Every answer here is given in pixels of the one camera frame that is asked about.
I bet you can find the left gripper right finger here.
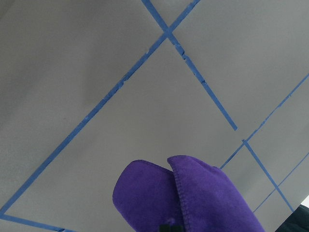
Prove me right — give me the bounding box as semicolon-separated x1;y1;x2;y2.
170;225;183;232

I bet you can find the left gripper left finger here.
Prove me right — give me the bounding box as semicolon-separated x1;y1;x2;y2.
160;224;170;232

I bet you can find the purple microfibre towel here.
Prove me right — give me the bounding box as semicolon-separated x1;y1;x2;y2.
112;155;263;232

